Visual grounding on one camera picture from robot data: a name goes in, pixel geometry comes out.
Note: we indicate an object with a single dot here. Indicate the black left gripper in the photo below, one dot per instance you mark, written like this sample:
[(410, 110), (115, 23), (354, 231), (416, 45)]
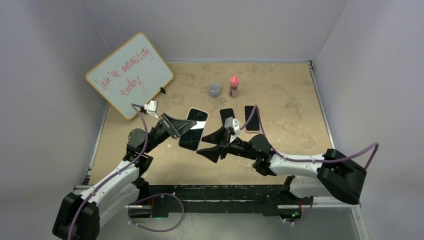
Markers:
[(177, 127)]

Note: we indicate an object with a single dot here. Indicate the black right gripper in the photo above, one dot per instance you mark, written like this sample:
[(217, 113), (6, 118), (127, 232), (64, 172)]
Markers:
[(214, 153)]

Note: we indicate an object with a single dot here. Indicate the phone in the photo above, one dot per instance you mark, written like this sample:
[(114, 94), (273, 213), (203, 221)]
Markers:
[(226, 113), (191, 139), (251, 119)]

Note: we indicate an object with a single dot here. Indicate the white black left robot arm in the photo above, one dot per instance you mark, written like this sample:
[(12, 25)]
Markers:
[(81, 216)]

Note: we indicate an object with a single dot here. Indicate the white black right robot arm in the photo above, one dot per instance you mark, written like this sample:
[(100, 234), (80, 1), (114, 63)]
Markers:
[(331, 174)]

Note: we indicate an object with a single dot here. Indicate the phone in beige case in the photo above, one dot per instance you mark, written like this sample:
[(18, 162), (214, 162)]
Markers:
[(226, 113)]

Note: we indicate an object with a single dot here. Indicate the phone in pink case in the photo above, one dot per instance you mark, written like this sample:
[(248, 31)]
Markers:
[(251, 119)]

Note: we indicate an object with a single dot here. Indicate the clear plastic cup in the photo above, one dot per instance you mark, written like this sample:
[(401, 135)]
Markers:
[(214, 89)]

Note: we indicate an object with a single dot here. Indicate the pink capped marker jar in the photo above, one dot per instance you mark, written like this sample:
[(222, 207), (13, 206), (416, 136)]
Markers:
[(233, 86)]

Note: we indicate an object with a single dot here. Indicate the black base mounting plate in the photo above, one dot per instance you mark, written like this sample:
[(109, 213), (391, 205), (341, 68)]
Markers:
[(268, 200)]

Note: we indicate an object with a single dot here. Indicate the yellow framed whiteboard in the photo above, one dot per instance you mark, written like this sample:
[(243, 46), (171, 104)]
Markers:
[(133, 74)]

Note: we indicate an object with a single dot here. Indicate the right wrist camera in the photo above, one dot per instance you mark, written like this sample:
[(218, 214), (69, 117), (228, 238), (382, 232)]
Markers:
[(232, 126)]

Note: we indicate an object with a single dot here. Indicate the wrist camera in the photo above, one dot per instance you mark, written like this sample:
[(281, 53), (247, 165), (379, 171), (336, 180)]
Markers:
[(232, 126), (151, 107)]

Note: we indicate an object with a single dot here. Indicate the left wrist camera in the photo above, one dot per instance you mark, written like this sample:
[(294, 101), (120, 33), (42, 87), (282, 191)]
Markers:
[(151, 107)]

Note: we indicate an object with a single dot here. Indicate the aluminium table edge rail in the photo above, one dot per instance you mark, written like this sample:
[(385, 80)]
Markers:
[(322, 109)]

